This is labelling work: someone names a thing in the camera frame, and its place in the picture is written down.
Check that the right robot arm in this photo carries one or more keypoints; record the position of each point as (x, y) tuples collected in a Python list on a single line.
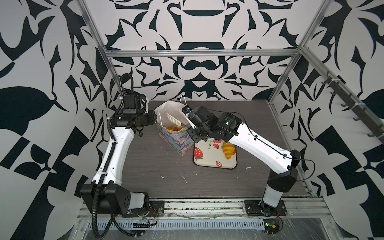
[(283, 173)]

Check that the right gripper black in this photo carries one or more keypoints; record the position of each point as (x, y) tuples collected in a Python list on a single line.
[(192, 136)]

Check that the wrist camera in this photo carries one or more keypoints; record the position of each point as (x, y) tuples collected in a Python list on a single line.
[(144, 103), (186, 110)]

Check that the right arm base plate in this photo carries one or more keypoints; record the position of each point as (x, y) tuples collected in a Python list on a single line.
[(257, 208)]

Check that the small circuit board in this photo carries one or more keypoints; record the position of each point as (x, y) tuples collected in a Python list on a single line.
[(272, 227)]

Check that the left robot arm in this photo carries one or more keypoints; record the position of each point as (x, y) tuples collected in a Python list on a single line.
[(105, 194)]

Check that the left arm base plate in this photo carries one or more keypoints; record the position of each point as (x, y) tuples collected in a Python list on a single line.
[(150, 209)]

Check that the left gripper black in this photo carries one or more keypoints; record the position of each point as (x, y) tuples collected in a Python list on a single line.
[(152, 117)]

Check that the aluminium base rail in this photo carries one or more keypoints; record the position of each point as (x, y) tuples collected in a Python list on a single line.
[(236, 208)]

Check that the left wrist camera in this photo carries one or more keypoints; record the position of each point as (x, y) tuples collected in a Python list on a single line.
[(144, 103)]

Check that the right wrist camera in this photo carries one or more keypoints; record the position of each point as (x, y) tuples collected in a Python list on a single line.
[(186, 110)]

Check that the white strawberry tray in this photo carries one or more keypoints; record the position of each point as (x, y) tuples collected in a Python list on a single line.
[(210, 154)]

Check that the croissant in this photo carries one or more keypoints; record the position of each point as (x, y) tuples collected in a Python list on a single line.
[(174, 128), (228, 149)]

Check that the white floral paper bag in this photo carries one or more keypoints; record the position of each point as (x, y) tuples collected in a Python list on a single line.
[(179, 141)]

